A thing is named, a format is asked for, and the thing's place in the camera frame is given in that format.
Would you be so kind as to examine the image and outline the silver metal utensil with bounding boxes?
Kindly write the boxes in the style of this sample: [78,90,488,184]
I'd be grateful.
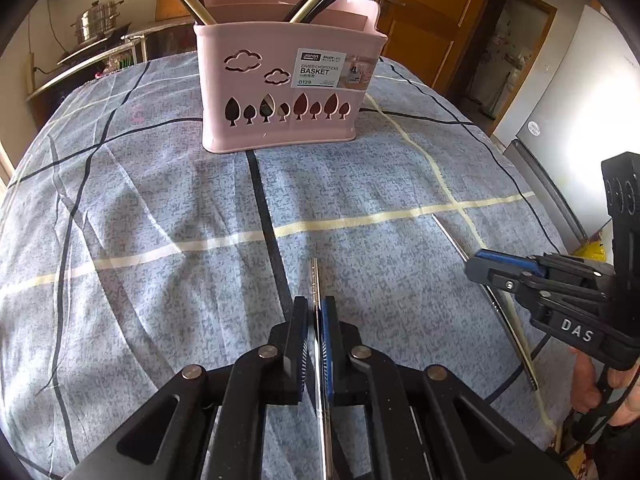
[311,258,334,479]

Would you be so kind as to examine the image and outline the person's right hand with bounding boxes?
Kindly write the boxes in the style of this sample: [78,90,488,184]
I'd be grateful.
[570,346,640,427]

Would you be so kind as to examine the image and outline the silver chopstick on table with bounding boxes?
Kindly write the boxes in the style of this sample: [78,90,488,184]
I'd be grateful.
[433,214,539,391]

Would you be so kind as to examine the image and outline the white refrigerator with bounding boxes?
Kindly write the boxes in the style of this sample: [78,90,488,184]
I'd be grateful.
[506,6,639,252]

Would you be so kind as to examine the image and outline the blue grey checked tablecloth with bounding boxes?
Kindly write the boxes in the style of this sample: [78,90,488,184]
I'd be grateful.
[1,54,573,479]

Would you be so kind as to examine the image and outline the wooden door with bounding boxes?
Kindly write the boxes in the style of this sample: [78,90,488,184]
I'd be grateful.
[378,0,488,94]

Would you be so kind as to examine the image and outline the pink plastic utensil basket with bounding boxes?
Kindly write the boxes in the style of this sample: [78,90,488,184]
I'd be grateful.
[194,0,387,154]

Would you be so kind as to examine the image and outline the steel steamer pot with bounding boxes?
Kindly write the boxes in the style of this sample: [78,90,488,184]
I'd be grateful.
[72,0,124,44]

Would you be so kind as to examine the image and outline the dark counter with metal rail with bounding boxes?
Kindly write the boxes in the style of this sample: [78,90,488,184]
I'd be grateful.
[26,18,195,129]

